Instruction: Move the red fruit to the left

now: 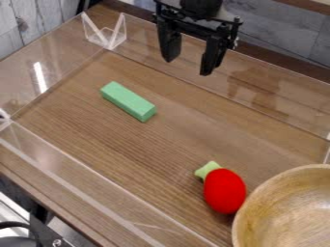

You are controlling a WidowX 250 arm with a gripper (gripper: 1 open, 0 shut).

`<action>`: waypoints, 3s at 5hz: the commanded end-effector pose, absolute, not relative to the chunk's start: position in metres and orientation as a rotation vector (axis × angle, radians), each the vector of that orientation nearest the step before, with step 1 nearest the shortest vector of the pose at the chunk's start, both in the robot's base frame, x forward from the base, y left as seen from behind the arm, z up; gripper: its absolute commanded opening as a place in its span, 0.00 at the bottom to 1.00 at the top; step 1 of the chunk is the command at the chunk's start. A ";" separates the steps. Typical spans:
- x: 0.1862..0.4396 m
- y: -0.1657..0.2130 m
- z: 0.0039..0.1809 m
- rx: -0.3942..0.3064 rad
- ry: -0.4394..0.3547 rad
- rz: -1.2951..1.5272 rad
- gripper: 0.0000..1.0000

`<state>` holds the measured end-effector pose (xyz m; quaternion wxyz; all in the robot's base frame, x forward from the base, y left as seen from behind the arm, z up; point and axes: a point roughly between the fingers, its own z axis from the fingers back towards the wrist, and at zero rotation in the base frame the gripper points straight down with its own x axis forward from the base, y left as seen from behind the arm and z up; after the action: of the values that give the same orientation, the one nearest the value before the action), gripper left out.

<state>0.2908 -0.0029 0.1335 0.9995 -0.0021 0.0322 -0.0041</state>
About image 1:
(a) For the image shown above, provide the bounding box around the wooden bowl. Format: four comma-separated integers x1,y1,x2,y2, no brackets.
232,164,330,247

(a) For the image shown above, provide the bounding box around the green rectangular block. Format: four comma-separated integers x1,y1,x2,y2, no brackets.
100,81,156,123

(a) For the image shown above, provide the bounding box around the red plush fruit green stem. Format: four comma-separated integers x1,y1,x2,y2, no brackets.
194,161,246,214

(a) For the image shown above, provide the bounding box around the black equipment lower left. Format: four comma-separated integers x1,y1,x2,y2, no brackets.
0,215,69,247

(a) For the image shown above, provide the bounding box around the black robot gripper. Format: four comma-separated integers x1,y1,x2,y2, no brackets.
154,0,243,76

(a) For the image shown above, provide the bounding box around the clear acrylic corner bracket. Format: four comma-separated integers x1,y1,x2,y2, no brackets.
81,13,127,50

